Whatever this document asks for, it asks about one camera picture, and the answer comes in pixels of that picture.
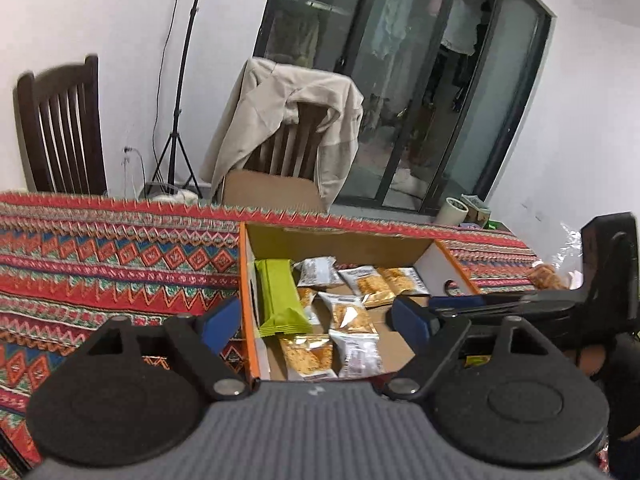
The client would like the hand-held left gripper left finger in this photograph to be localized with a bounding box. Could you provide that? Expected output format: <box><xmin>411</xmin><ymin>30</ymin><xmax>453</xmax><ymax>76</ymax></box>
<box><xmin>87</xmin><ymin>296</ymin><xmax>251</xmax><ymax>401</ymax></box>

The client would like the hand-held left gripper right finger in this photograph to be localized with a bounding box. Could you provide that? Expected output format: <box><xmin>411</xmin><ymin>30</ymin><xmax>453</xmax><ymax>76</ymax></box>
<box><xmin>382</xmin><ymin>295</ymin><xmax>566</xmax><ymax>401</ymax></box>

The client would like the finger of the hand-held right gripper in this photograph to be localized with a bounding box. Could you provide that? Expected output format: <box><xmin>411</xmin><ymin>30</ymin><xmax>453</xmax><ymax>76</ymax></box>
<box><xmin>429</xmin><ymin>289</ymin><xmax>583</xmax><ymax>309</ymax></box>
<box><xmin>437</xmin><ymin>305</ymin><xmax>583</xmax><ymax>333</ymax></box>

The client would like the pile of snack packets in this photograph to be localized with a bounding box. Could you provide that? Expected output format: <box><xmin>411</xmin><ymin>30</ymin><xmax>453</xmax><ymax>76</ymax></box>
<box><xmin>277</xmin><ymin>256</ymin><xmax>431</xmax><ymax>380</ymax></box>

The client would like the green snack bar packet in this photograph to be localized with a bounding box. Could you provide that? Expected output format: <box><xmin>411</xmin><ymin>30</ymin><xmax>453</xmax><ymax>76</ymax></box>
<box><xmin>254</xmin><ymin>258</ymin><xmax>313</xmax><ymax>337</ymax></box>

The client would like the red cardboard box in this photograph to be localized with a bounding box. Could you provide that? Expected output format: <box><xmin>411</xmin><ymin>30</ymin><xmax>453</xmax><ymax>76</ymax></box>
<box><xmin>239</xmin><ymin>221</ymin><xmax>481</xmax><ymax>381</ymax></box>

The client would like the person's right forearm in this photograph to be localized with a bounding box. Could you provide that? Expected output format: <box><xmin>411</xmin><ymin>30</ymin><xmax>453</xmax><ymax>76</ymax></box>
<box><xmin>602</xmin><ymin>330</ymin><xmax>640</xmax><ymax>443</ymax></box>

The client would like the person's right hand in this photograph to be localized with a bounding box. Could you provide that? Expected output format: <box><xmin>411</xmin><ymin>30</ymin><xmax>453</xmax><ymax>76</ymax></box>
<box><xmin>575</xmin><ymin>344</ymin><xmax>618</xmax><ymax>378</ymax></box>

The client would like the clear bag of yellow bread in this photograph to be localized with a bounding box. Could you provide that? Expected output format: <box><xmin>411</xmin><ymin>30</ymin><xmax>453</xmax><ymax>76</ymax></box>
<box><xmin>527</xmin><ymin>222</ymin><xmax>586</xmax><ymax>291</ymax></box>

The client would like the white tape roll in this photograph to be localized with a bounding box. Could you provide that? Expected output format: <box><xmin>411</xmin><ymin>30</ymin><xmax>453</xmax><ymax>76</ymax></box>
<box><xmin>439</xmin><ymin>196</ymin><xmax>470</xmax><ymax>226</ymax></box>

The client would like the small grey box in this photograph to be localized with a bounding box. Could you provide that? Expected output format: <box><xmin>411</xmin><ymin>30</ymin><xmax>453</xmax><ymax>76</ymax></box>
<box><xmin>461</xmin><ymin>193</ymin><xmax>493</xmax><ymax>226</ymax></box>

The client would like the red patterned tablecloth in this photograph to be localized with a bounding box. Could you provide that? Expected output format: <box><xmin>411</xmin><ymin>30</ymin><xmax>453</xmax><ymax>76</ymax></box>
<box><xmin>0</xmin><ymin>191</ymin><xmax>571</xmax><ymax>480</ymax></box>

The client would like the white plastic object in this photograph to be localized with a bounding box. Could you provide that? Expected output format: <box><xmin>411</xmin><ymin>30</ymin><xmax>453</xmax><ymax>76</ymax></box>
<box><xmin>142</xmin><ymin>182</ymin><xmax>201</xmax><ymax>206</ymax></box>

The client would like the plain brown carton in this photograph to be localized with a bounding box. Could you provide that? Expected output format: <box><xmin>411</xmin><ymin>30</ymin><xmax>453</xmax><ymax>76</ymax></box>
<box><xmin>221</xmin><ymin>170</ymin><xmax>328</xmax><ymax>212</ymax></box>

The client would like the wooden chair with jacket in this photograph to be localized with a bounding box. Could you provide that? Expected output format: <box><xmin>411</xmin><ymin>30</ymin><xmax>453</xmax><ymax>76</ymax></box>
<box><xmin>245</xmin><ymin>102</ymin><xmax>333</xmax><ymax>183</ymax></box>

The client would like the studio light on stand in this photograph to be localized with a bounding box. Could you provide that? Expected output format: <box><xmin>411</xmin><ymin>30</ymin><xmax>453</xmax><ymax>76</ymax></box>
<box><xmin>150</xmin><ymin>0</ymin><xmax>211</xmax><ymax>198</ymax></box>

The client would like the sliding glass door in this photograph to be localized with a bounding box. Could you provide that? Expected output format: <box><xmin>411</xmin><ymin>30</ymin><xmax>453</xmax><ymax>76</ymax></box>
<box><xmin>252</xmin><ymin>0</ymin><xmax>557</xmax><ymax>216</ymax></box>

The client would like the chair with beige jacket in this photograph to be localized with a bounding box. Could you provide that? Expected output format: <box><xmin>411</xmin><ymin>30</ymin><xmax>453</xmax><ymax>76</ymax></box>
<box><xmin>200</xmin><ymin>58</ymin><xmax>365</xmax><ymax>212</ymax></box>

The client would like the dark wooden chair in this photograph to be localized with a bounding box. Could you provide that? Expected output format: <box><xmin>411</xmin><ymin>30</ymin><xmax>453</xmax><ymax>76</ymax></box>
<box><xmin>12</xmin><ymin>54</ymin><xmax>108</xmax><ymax>196</ymax></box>

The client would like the black light cable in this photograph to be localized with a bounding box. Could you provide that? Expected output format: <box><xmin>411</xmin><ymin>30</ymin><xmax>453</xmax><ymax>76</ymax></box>
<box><xmin>122</xmin><ymin>0</ymin><xmax>190</xmax><ymax>198</ymax></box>

